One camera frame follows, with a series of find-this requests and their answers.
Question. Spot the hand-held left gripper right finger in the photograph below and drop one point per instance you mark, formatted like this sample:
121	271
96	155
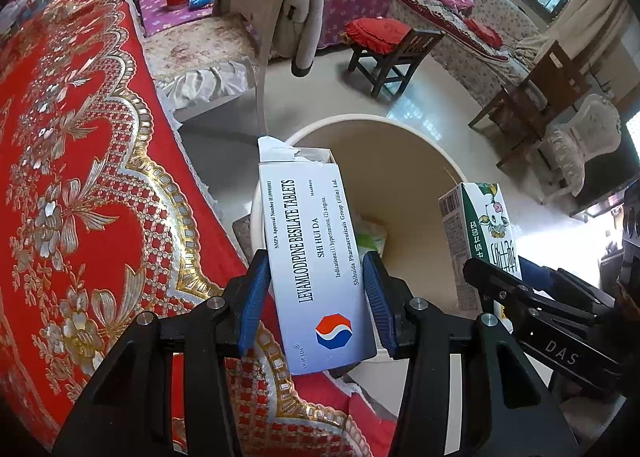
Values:
377	297

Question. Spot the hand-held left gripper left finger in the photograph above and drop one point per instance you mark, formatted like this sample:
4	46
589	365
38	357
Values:
252	302

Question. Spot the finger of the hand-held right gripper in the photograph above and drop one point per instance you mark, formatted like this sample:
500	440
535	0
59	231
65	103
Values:
570	287
550	332

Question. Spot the white medicine box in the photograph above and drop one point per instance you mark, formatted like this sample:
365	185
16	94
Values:
310	247

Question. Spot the green white milk carton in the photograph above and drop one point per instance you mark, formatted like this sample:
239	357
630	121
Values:
480	227

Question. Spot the beige plastic bucket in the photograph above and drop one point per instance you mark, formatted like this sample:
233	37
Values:
410	177

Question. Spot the green white wrapper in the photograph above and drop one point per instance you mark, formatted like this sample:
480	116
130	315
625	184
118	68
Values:
372	237

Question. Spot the white plastic chair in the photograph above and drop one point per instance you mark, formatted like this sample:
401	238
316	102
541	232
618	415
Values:
585	137

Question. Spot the wooden chair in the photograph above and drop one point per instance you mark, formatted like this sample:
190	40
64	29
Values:
545	87

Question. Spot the wooden stool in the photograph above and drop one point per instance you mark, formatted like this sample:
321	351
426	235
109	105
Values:
395	62

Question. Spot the beige curtain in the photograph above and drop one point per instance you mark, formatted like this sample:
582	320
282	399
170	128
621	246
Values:
590	22

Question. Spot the red seat cushion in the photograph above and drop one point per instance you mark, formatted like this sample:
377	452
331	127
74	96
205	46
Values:
380	34

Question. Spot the beige floral cover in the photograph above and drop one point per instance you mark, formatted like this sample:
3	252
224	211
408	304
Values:
190	47

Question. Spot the floral sofa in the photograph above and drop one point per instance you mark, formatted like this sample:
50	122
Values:
500	2

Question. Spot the purple floral cloth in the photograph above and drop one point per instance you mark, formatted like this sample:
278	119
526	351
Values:
165	17

